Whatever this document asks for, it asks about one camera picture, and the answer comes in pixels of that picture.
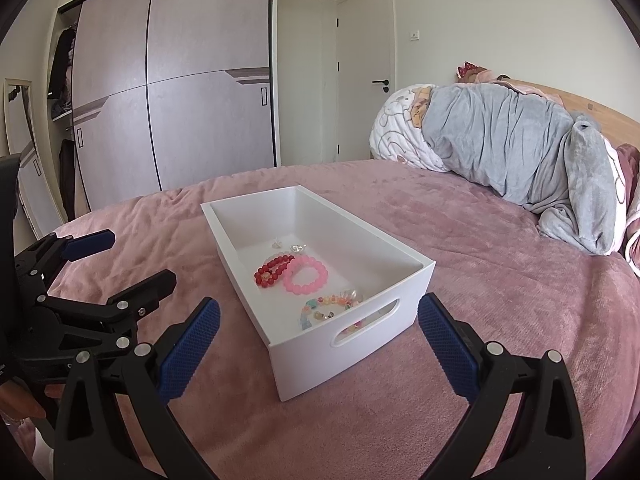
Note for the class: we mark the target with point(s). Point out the red polka dot bow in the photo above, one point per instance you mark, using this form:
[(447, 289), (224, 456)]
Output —
[(467, 67)]

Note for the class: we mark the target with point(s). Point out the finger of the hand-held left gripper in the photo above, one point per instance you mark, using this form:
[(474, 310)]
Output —
[(150, 287), (90, 245)]

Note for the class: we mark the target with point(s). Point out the white storage box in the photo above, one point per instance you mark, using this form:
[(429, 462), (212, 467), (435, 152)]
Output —
[(310, 365)]

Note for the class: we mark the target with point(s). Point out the pink bed blanket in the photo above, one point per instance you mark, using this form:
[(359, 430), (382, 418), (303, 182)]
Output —
[(475, 285)]

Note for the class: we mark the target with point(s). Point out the sliding door wardrobe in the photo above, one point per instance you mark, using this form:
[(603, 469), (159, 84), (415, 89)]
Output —
[(200, 85)]

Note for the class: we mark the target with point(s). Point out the leaning wall mirror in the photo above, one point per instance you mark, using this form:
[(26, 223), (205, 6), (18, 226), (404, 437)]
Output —
[(30, 170)]

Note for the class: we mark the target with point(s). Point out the white patterned pillow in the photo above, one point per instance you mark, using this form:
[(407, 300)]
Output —
[(395, 130)]

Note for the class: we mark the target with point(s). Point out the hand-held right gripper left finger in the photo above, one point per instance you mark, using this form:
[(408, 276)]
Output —
[(192, 350)]

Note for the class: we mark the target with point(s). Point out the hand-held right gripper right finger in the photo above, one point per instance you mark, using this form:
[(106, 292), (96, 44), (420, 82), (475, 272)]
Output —
[(445, 345)]

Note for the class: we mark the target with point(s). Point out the white door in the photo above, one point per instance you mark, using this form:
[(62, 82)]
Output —
[(365, 60)]

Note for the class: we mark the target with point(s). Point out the small gold clear trinket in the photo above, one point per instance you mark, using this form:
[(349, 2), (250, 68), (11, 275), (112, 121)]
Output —
[(297, 248)]

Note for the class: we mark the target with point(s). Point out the grey blanket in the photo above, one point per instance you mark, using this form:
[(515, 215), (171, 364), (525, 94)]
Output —
[(500, 135)]

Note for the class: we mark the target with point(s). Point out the pink pillow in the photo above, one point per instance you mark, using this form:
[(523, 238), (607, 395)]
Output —
[(631, 170)]

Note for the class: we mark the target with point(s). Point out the dark hanging clothes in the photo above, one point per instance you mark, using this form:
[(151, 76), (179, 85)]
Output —
[(62, 60)]

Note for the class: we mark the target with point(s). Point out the person's left hand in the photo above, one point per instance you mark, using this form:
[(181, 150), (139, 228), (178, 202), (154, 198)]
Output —
[(25, 402)]

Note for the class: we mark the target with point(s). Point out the wooden headboard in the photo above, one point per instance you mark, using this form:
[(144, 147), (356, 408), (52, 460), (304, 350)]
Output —
[(600, 105)]

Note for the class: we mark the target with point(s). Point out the pink plush toy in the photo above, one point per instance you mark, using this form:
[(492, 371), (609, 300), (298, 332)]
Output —
[(492, 77)]

